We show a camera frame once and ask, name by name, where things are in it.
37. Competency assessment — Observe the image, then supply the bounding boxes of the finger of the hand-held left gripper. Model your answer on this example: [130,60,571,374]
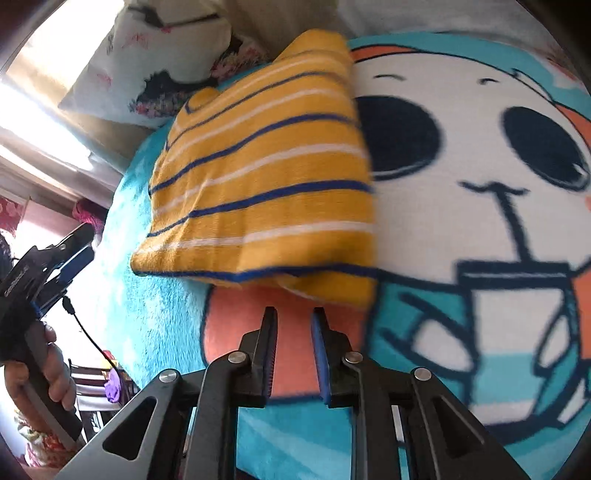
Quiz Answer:
[41,246,96,298]
[47,222,96,260]

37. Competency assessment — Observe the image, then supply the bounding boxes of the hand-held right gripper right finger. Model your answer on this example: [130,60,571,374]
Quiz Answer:
[310,307,532,480]

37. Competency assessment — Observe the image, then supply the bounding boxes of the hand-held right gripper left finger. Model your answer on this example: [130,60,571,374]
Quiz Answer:
[55,306,280,480]

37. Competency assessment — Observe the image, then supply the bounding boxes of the yellow striped sweater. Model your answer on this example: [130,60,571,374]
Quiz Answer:
[129,28,382,311]

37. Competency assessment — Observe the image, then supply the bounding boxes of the person's left hand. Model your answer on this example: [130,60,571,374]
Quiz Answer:
[4,325,78,417]

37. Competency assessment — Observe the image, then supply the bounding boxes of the pink cloth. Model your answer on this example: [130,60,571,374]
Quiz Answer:
[73,198,110,232]

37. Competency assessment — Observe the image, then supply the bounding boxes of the purple cloth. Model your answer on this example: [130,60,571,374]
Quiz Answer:
[105,367,128,403]

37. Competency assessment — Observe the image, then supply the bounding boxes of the dark wooden chair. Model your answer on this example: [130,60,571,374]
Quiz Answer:
[68,359,140,441]

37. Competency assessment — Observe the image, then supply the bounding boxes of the floral cloth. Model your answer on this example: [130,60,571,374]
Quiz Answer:
[14,406,71,468]

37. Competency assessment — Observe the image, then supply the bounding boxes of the turquoise cartoon printed blanket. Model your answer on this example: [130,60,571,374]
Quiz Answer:
[92,30,591,480]

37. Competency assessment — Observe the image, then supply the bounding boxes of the floral printed pillow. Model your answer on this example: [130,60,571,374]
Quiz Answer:
[58,0,274,131]

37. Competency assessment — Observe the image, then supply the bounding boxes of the leaf print white cover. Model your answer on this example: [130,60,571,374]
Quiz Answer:
[337,0,546,47]

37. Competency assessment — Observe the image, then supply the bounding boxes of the black cable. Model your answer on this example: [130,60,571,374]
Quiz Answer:
[62,298,118,367]

